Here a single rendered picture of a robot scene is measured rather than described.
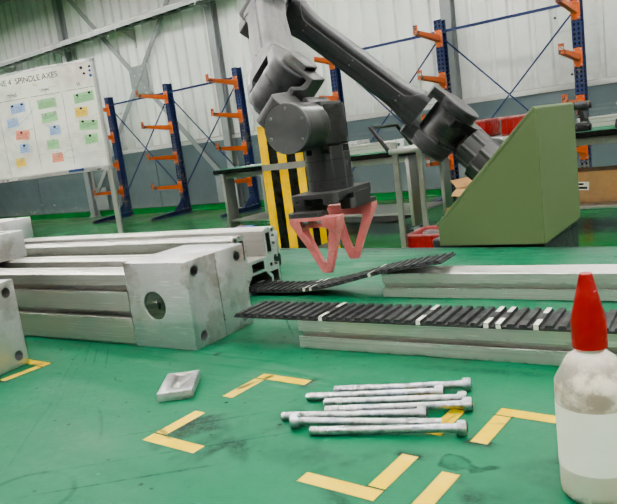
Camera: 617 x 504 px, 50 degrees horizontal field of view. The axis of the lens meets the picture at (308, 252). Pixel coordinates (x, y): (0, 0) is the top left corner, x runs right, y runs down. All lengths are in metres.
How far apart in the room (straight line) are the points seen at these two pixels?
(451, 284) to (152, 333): 0.34
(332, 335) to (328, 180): 0.24
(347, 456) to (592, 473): 0.15
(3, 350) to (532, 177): 0.75
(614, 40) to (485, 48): 1.48
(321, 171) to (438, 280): 0.19
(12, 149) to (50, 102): 0.64
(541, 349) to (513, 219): 0.52
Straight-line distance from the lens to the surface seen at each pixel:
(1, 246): 1.05
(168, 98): 11.63
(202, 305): 0.71
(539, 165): 1.05
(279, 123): 0.76
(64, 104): 6.64
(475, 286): 0.78
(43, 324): 0.89
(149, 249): 1.00
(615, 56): 8.36
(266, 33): 0.97
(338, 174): 0.82
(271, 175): 4.22
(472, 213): 1.09
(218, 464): 0.46
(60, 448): 0.55
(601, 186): 5.58
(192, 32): 11.74
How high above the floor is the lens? 0.98
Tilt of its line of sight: 10 degrees down
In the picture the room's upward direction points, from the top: 7 degrees counter-clockwise
